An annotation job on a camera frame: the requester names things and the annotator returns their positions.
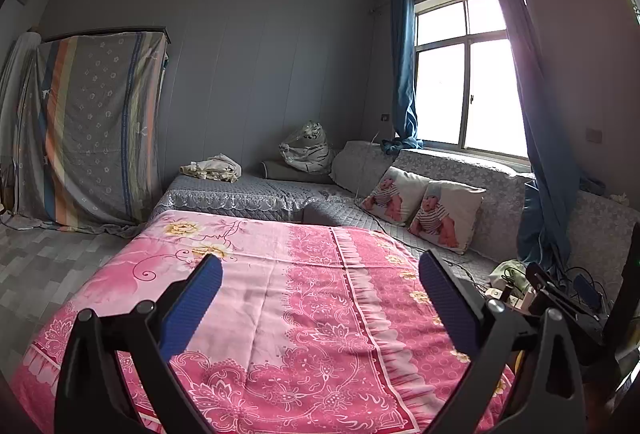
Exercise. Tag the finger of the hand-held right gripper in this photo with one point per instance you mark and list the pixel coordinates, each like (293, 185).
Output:
(586, 289)
(537, 276)

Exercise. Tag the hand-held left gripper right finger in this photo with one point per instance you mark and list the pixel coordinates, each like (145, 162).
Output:
(445, 304)

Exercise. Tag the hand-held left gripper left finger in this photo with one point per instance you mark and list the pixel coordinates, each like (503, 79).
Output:
(195, 304)

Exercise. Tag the light green cloth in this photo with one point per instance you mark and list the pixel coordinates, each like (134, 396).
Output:
(502, 271)

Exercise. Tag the white power strip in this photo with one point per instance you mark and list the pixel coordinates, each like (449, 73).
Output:
(495, 296)

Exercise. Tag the baby print pillow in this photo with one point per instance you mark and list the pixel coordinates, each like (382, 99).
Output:
(392, 196)
(445, 219)

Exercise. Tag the white tissue wad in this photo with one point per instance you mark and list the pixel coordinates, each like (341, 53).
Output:
(621, 198)

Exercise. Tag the pink floral blanket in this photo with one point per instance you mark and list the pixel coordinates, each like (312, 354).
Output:
(300, 314)

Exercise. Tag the long blue curtain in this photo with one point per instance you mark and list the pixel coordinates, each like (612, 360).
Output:
(545, 164)

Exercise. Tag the grey quilted corner sofa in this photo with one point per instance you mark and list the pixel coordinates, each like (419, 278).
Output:
(225, 191)

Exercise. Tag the crumpled cream cloth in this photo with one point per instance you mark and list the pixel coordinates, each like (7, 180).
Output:
(212, 168)

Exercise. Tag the grey bolster pillow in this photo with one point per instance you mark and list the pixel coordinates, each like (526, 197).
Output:
(275, 171)

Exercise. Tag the white tiger plush toy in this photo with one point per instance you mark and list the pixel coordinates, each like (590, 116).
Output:
(310, 149)

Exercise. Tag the sliding glass window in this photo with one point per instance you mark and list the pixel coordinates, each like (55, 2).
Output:
(480, 89)

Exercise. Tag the striped cloth covered furniture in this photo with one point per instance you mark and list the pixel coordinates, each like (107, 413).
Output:
(95, 129)

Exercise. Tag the short blue curtain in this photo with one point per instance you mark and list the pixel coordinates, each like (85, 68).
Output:
(404, 64)

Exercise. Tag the wall switch plate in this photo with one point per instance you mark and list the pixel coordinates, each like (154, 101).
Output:
(594, 135)

